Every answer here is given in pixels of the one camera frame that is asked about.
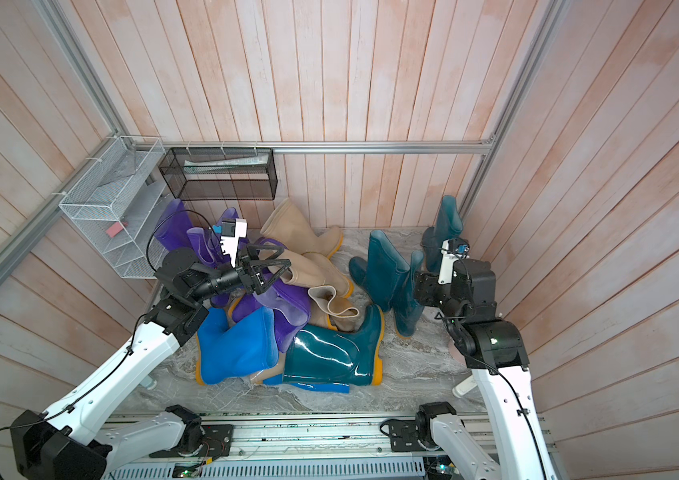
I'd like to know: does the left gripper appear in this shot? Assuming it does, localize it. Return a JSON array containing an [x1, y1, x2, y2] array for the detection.
[[190, 242, 292, 302]]

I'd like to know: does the beige boot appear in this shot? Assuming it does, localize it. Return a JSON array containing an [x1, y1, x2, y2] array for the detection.
[[261, 198, 343, 258], [260, 238, 353, 298], [308, 285, 361, 333]]

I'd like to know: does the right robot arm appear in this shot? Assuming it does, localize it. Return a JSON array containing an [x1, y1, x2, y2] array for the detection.
[[415, 253, 557, 479]]

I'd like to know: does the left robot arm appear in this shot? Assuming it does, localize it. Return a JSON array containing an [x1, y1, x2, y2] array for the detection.
[[6, 244, 291, 479]]

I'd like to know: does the purple boot lying centre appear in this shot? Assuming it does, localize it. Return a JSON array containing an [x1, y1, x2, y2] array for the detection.
[[228, 279, 312, 353]]

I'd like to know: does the teal boot standing back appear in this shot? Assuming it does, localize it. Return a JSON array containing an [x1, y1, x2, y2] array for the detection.
[[421, 195, 463, 273]]

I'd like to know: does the blue boot on top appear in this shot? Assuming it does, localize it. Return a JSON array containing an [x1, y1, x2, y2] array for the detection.
[[196, 307, 279, 385]]

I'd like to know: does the purple boot far left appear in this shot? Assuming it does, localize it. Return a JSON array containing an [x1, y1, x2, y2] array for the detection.
[[155, 199, 194, 252]]

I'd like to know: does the black mesh basket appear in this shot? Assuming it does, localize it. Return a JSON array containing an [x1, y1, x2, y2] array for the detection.
[[159, 148, 279, 201]]

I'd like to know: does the paper in black basket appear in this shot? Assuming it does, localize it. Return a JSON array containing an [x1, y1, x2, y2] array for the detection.
[[183, 154, 270, 174]]

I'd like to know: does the pink eraser block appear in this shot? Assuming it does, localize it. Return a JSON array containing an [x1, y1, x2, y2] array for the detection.
[[105, 221, 128, 238]]

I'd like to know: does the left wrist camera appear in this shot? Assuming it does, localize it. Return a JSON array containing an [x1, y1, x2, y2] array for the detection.
[[213, 218, 248, 267]]

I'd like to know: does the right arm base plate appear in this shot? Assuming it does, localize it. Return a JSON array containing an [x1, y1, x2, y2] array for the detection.
[[379, 418, 439, 452]]

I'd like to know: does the white wire shelf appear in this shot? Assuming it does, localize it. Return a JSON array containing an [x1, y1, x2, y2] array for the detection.
[[60, 136, 172, 280]]

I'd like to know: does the aluminium frame rail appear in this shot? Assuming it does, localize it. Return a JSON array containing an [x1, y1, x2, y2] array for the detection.
[[131, 137, 493, 155]]

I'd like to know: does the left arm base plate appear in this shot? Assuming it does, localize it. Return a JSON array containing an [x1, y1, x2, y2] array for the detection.
[[149, 423, 234, 460]]

